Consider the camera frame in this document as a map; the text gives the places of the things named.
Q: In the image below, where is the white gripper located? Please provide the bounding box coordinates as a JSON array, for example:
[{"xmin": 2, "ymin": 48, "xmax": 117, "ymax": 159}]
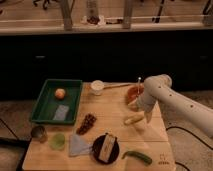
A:
[{"xmin": 136, "ymin": 91, "xmax": 156, "ymax": 123}]

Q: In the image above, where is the yellow banana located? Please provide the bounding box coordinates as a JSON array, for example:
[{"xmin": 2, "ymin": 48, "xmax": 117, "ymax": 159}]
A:
[{"xmin": 124, "ymin": 114, "xmax": 144, "ymax": 125}]

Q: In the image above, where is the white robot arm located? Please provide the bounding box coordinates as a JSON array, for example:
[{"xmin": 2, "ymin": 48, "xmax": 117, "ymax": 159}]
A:
[{"xmin": 136, "ymin": 74, "xmax": 213, "ymax": 138}]

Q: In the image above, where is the orange bowl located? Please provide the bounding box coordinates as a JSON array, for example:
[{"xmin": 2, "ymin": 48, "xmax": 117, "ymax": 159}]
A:
[{"xmin": 125, "ymin": 86, "xmax": 144, "ymax": 105}]

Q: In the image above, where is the silver spoon in bowl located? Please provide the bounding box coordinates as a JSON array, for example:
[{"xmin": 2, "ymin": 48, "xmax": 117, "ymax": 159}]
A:
[{"xmin": 137, "ymin": 77, "xmax": 141, "ymax": 96}]

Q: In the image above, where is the green cucumber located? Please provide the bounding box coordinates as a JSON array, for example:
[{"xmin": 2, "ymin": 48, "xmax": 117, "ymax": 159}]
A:
[{"xmin": 122, "ymin": 151, "xmax": 152, "ymax": 165}]

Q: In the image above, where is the beige box on plate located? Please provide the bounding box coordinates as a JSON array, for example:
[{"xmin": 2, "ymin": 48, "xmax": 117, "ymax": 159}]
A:
[{"xmin": 99, "ymin": 134, "xmax": 116, "ymax": 163}]

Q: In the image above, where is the black round plate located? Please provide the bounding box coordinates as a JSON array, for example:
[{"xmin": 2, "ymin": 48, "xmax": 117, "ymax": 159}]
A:
[{"xmin": 92, "ymin": 133, "xmax": 120, "ymax": 164}]

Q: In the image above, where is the dark grape bunch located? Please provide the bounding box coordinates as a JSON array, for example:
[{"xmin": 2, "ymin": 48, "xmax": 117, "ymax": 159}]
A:
[{"xmin": 76, "ymin": 114, "xmax": 97, "ymax": 135}]

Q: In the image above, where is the grey folded cloth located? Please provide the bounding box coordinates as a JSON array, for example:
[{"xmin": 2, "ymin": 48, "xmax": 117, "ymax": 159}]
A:
[{"xmin": 69, "ymin": 134, "xmax": 92, "ymax": 157}]

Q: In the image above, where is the grey sponge block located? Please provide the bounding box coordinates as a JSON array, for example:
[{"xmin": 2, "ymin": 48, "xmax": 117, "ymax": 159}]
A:
[{"xmin": 53, "ymin": 105, "xmax": 69, "ymax": 121}]

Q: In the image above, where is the orange round fruit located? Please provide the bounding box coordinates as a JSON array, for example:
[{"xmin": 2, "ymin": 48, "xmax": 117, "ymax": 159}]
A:
[{"xmin": 55, "ymin": 88, "xmax": 66, "ymax": 100}]

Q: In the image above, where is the green plastic tray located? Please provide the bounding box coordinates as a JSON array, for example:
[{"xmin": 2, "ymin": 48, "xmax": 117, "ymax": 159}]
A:
[{"xmin": 30, "ymin": 79, "xmax": 83, "ymax": 125}]

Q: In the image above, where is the metal cup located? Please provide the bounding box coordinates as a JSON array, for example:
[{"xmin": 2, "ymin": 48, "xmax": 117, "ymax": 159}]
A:
[{"xmin": 31, "ymin": 125, "xmax": 47, "ymax": 143}]

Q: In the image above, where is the black cable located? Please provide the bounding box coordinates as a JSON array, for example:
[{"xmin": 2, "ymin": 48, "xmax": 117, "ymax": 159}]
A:
[{"xmin": 165, "ymin": 125, "xmax": 213, "ymax": 171}]

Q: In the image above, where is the white measuring cup wooden handle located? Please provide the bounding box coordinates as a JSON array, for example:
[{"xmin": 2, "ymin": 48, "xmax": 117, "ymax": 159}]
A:
[{"xmin": 90, "ymin": 80, "xmax": 129, "ymax": 95}]

